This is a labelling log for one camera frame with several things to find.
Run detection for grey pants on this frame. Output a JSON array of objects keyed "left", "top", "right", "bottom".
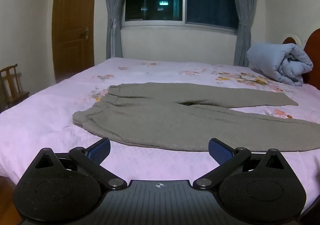
[{"left": 72, "top": 82, "right": 320, "bottom": 153}]

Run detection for grey curtain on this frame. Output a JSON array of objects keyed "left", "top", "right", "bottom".
[
  {"left": 103, "top": 0, "right": 132, "bottom": 60},
  {"left": 228, "top": 0, "right": 260, "bottom": 67}
]

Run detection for brown wooden headboard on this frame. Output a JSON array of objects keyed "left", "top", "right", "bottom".
[{"left": 282, "top": 28, "right": 320, "bottom": 88}]

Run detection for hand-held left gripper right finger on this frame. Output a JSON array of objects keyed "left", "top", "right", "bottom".
[{"left": 192, "top": 137, "right": 286, "bottom": 191}]

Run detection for rolled light blue duvet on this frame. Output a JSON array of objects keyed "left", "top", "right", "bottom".
[{"left": 246, "top": 42, "right": 314, "bottom": 87}]

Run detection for wooden chair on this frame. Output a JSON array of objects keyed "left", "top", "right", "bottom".
[{"left": 0, "top": 63, "right": 30, "bottom": 113}]

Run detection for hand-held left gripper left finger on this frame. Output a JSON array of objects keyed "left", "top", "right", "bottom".
[{"left": 35, "top": 137, "right": 128, "bottom": 191}]

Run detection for bed with pink floral sheet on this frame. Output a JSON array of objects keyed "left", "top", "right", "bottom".
[{"left": 0, "top": 57, "right": 320, "bottom": 205}]

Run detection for brown wooden door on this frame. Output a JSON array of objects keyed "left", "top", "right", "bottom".
[{"left": 52, "top": 0, "right": 98, "bottom": 84}]

